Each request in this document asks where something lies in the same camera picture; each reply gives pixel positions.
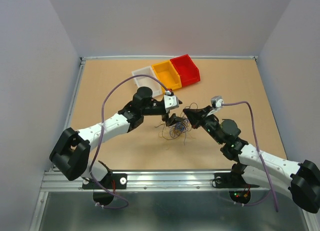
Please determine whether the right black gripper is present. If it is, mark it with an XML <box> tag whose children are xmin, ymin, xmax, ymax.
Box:
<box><xmin>183</xmin><ymin>105</ymin><xmax>224</xmax><ymax>145</ymax></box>

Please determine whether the blue wire bundle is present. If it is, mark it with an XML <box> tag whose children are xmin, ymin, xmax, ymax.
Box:
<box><xmin>154</xmin><ymin>102</ymin><xmax>198</xmax><ymax>146</ymax></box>

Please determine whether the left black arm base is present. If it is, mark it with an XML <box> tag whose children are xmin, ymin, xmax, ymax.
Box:
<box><xmin>81</xmin><ymin>172</ymin><xmax>128</xmax><ymax>190</ymax></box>

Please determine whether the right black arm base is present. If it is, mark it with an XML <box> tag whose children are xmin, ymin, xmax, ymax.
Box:
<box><xmin>211</xmin><ymin>171</ymin><xmax>259</xmax><ymax>189</ymax></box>

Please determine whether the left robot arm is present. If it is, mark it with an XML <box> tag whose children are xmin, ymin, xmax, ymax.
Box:
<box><xmin>49</xmin><ymin>86</ymin><xmax>182</xmax><ymax>188</ymax></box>

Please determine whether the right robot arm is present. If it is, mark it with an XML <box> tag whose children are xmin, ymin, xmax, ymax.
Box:
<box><xmin>183</xmin><ymin>106</ymin><xmax>320</xmax><ymax>214</ymax></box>

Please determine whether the red plastic bin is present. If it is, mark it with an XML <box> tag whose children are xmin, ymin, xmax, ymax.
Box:
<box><xmin>170</xmin><ymin>54</ymin><xmax>201</xmax><ymax>87</ymax></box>

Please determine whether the yellow plastic bin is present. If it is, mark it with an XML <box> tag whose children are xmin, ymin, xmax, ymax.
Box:
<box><xmin>151</xmin><ymin>60</ymin><xmax>182</xmax><ymax>91</ymax></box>

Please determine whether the white plastic bin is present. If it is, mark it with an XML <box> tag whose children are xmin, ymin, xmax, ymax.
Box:
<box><xmin>131</xmin><ymin>66</ymin><xmax>163</xmax><ymax>98</ymax></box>

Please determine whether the metal front plate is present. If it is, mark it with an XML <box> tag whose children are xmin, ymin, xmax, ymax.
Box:
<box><xmin>31</xmin><ymin>191</ymin><xmax>320</xmax><ymax>231</ymax></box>

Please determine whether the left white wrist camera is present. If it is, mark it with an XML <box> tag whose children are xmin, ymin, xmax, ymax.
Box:
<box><xmin>163</xmin><ymin>95</ymin><xmax>180</xmax><ymax>113</ymax></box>

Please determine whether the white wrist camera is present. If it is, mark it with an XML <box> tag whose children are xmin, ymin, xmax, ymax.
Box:
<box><xmin>163</xmin><ymin>95</ymin><xmax>180</xmax><ymax>113</ymax></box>
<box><xmin>210</xmin><ymin>95</ymin><xmax>224</xmax><ymax>113</ymax></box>

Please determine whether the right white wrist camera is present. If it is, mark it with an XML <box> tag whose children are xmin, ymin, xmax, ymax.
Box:
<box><xmin>210</xmin><ymin>95</ymin><xmax>224</xmax><ymax>113</ymax></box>

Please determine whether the aluminium front rail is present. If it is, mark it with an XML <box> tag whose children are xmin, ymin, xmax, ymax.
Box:
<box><xmin>40</xmin><ymin>168</ymin><xmax>269</xmax><ymax>194</ymax></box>

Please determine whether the aluminium rail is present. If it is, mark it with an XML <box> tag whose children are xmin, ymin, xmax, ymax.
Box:
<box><xmin>51</xmin><ymin>57</ymin><xmax>87</xmax><ymax>171</ymax></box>
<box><xmin>40</xmin><ymin>168</ymin><xmax>269</xmax><ymax>194</ymax></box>
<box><xmin>80</xmin><ymin>55</ymin><xmax>258</xmax><ymax>61</ymax></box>

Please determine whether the aluminium back rail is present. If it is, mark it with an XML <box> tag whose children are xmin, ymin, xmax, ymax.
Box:
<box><xmin>80</xmin><ymin>55</ymin><xmax>258</xmax><ymax>61</ymax></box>

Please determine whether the aluminium left rail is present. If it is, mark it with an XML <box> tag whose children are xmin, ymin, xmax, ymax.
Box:
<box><xmin>51</xmin><ymin>57</ymin><xmax>87</xmax><ymax>171</ymax></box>

